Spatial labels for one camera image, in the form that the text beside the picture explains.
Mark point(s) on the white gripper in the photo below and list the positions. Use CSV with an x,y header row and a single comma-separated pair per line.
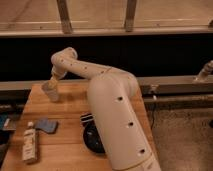
x,y
58,74

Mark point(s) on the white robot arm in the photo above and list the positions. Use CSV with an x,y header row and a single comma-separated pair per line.
x,y
109,92

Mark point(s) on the blue sponge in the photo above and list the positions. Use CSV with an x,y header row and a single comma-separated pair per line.
x,y
46,125

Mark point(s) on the black ceramic bowl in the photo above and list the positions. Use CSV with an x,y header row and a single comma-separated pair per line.
x,y
92,139

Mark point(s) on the wooden table top board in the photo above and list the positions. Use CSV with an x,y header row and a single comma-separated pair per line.
x,y
64,150

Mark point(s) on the metal window frame rail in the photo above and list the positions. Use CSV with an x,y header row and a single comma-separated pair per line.
x,y
56,18

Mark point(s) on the white glue bottle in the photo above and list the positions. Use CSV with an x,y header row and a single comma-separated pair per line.
x,y
30,144

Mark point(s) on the black white striped cloth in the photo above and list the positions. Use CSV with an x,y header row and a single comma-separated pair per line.
x,y
85,119

